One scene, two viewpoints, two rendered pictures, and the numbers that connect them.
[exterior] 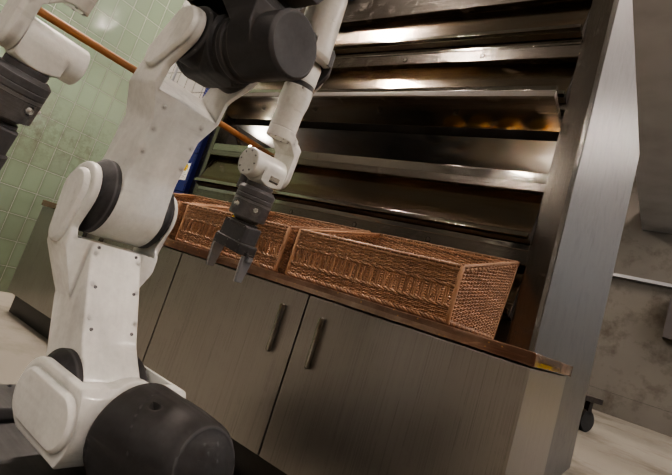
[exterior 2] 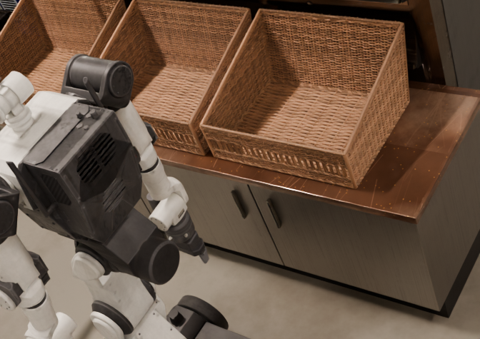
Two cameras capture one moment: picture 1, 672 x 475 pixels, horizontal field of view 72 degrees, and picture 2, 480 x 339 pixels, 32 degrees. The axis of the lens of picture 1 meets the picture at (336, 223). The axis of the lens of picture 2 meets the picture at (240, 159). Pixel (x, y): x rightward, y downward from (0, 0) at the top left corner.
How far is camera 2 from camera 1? 2.02 m
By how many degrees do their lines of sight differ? 51
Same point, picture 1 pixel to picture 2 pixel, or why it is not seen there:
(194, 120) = not seen: hidden behind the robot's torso
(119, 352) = not seen: outside the picture
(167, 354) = not seen: hidden behind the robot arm
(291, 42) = (163, 267)
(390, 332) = (321, 205)
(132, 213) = (139, 315)
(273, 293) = (218, 182)
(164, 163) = (130, 287)
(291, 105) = (154, 183)
